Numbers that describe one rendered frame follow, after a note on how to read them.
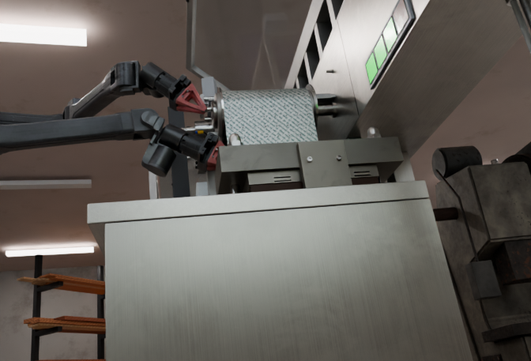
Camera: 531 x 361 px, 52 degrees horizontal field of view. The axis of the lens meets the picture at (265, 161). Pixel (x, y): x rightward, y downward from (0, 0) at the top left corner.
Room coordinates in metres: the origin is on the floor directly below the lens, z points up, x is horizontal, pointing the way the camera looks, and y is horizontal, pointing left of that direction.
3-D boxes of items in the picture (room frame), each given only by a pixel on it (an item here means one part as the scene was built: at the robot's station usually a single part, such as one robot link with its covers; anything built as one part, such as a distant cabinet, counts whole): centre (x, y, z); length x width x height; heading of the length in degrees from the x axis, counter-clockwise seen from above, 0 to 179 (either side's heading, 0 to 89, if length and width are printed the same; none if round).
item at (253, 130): (1.24, -0.03, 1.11); 0.23 x 0.01 x 0.18; 101
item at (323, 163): (1.05, -0.12, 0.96); 0.10 x 0.03 x 0.11; 101
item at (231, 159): (1.13, -0.09, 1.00); 0.40 x 0.16 x 0.06; 101
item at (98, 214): (2.21, 0.25, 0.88); 2.52 x 0.66 x 0.04; 11
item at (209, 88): (1.83, 0.19, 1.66); 0.07 x 0.07 x 0.10; 87
